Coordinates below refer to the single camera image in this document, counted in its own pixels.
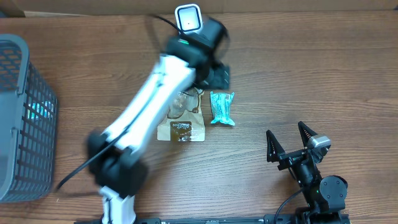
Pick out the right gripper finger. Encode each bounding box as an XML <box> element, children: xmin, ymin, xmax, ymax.
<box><xmin>298</xmin><ymin>121</ymin><xmax>317</xmax><ymax>148</ymax></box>
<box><xmin>266</xmin><ymin>130</ymin><xmax>285</xmax><ymax>162</ymax></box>

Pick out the teal snack packet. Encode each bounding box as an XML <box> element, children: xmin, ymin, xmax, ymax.
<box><xmin>210</xmin><ymin>91</ymin><xmax>235</xmax><ymax>126</ymax></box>

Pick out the brown beige snack pouch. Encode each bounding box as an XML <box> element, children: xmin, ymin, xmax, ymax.
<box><xmin>157</xmin><ymin>88</ymin><xmax>205</xmax><ymax>142</ymax></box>

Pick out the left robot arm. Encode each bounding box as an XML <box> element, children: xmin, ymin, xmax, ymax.
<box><xmin>86</xmin><ymin>18</ymin><xmax>229</xmax><ymax>223</ymax></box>

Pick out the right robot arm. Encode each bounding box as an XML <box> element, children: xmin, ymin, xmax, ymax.
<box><xmin>264</xmin><ymin>121</ymin><xmax>350</xmax><ymax>224</ymax></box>

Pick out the white barcode scanner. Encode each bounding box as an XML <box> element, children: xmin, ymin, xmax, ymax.
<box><xmin>175</xmin><ymin>3</ymin><xmax>203</xmax><ymax>34</ymax></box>

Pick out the grey plastic mesh basket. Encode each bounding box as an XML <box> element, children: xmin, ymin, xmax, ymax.
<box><xmin>1</xmin><ymin>34</ymin><xmax>58</xmax><ymax>203</ymax></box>

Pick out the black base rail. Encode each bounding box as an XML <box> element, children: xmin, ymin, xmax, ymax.
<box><xmin>74</xmin><ymin>214</ymin><xmax>351</xmax><ymax>224</ymax></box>

